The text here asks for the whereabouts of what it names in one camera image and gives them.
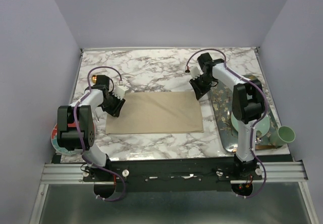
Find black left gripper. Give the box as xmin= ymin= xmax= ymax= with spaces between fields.
xmin=101 ymin=92 xmax=126 ymax=117

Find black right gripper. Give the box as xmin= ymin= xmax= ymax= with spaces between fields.
xmin=189 ymin=74 xmax=214 ymax=100

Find beige linen napkin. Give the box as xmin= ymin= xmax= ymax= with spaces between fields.
xmin=105 ymin=91 xmax=204 ymax=134

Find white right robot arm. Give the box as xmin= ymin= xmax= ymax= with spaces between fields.
xmin=185 ymin=49 xmax=268 ymax=180

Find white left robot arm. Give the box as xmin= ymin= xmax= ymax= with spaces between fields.
xmin=56 ymin=75 xmax=128 ymax=181

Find floral teal serving tray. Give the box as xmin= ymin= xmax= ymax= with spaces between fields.
xmin=208 ymin=82 xmax=280 ymax=153

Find silver fork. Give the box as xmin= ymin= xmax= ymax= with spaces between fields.
xmin=93 ymin=110 xmax=99 ymax=123

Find gold spoon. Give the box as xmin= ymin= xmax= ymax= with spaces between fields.
xmin=91 ymin=75 xmax=97 ymax=84

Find mint green plate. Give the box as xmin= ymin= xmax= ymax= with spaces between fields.
xmin=231 ymin=113 xmax=270 ymax=138

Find red and blue round plate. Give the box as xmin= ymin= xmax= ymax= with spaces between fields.
xmin=51 ymin=123 xmax=100 ymax=155

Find mint green cup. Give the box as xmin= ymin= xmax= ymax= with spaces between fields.
xmin=269 ymin=126 xmax=296 ymax=147

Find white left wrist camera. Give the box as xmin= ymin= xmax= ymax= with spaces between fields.
xmin=113 ymin=85 xmax=129 ymax=100

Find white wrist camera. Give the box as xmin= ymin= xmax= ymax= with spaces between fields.
xmin=190 ymin=67 xmax=201 ymax=80
xmin=113 ymin=85 xmax=129 ymax=100

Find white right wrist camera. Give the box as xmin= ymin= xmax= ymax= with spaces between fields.
xmin=190 ymin=67 xmax=201 ymax=80

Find black mounting base plate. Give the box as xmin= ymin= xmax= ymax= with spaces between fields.
xmin=83 ymin=157 xmax=262 ymax=198

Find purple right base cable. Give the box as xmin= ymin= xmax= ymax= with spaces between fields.
xmin=236 ymin=155 xmax=268 ymax=200

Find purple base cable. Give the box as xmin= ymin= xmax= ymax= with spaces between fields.
xmin=90 ymin=168 xmax=128 ymax=202
xmin=236 ymin=155 xmax=268 ymax=200

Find aluminium frame rail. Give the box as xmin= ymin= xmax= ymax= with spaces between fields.
xmin=40 ymin=162 xmax=308 ymax=185

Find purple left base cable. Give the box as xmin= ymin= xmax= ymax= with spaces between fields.
xmin=90 ymin=168 xmax=128 ymax=202

